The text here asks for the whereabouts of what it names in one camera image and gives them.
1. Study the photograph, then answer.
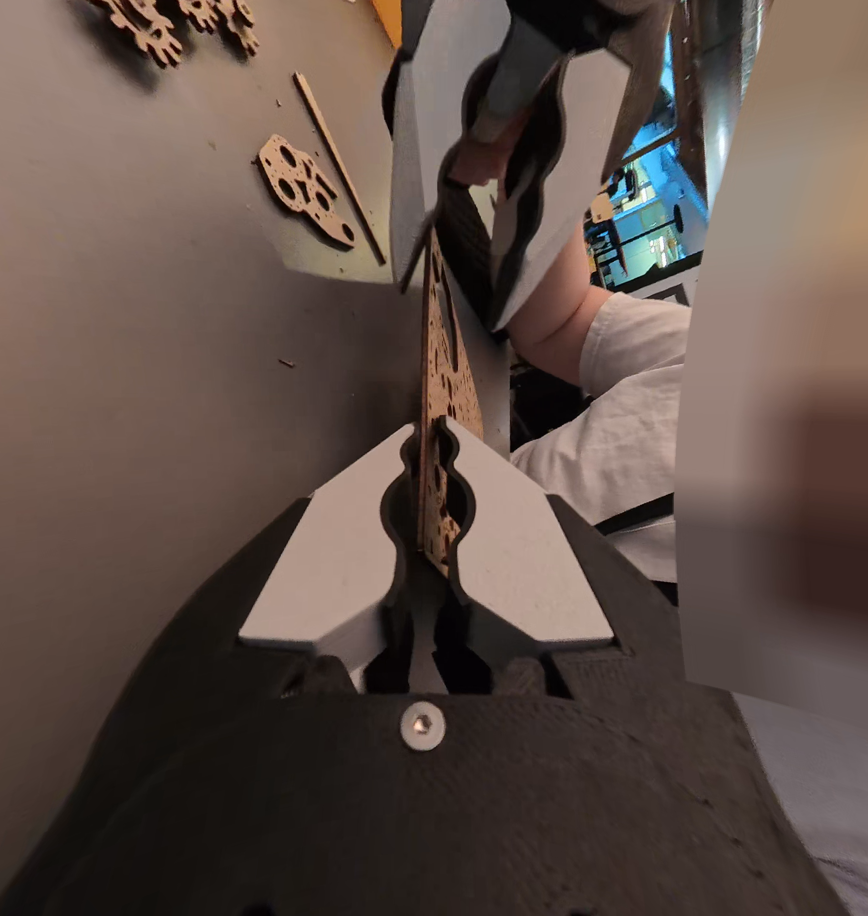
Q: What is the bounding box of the person's right hand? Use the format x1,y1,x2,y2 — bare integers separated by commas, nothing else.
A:
452,136,514,188

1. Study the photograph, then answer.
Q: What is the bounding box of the thin wooden stick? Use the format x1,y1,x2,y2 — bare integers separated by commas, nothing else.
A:
292,70,388,267

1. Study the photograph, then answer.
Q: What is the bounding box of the black neck lanyard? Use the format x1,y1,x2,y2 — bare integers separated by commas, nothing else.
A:
595,492,676,538

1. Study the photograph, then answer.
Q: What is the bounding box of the small wooden gear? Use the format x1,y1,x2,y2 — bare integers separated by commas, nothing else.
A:
216,0,260,58

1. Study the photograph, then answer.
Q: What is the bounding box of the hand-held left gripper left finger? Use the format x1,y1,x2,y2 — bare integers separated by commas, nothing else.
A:
237,422,417,656

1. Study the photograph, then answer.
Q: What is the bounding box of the laser-cut wooden parts sheet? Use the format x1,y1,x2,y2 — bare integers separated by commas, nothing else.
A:
416,229,486,577

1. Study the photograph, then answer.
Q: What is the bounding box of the person's right forearm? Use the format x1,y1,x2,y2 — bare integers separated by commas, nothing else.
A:
509,232,624,393

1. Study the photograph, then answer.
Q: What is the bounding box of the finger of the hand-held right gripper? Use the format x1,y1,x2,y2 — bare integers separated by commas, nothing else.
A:
487,52,635,333
390,0,512,294

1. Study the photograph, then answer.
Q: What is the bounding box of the black framed marker sign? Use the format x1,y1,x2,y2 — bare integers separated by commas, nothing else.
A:
641,281,701,310

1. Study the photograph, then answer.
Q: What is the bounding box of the black standing table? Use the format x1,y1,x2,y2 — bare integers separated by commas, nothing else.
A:
606,204,687,251

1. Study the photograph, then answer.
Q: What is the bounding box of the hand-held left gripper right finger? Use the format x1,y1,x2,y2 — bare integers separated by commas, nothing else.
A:
434,417,615,652

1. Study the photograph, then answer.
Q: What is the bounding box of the perforated wooden plate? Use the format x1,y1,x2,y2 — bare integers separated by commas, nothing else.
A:
254,134,358,251

